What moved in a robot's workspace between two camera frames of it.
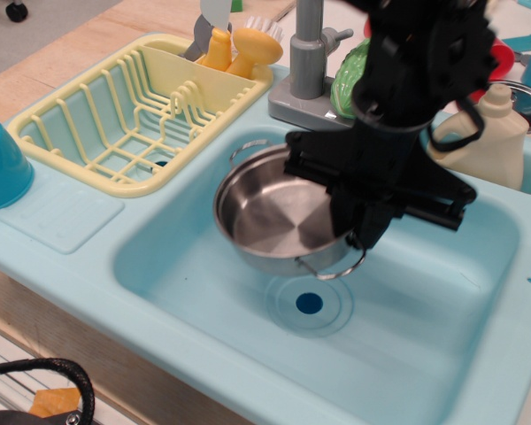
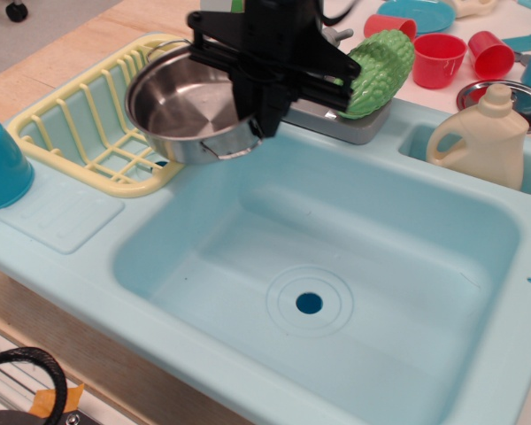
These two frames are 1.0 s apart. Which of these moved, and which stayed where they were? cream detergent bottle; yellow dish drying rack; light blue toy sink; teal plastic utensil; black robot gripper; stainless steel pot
Moved: black robot gripper; stainless steel pot
Stayed: cream detergent bottle; teal plastic utensil; light blue toy sink; yellow dish drying rack
